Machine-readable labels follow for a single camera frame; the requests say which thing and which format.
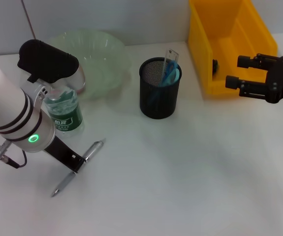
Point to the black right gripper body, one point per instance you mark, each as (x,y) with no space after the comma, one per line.
(282,81)

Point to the clear plastic ruler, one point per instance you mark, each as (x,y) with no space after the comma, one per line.
(171,55)

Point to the silver ballpoint pen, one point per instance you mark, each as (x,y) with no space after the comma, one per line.
(94,148)

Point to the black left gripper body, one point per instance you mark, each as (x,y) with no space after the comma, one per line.
(62,153)

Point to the translucent green plastic bowl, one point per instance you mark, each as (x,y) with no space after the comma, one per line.
(102,54)

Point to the black mesh pen holder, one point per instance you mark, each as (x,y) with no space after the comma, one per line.
(158,108)

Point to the green plastic wrapper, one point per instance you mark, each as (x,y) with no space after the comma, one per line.
(215,66)

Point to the blue plastic scissors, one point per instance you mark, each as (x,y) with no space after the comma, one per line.
(170,73)

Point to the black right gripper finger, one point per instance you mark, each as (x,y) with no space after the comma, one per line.
(232,82)
(244,61)

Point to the yellow plastic storage bin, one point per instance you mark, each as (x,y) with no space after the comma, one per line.
(232,37)

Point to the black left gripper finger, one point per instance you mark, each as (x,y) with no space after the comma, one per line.
(78,164)

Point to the clear green-label water bottle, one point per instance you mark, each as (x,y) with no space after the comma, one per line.
(65,115)

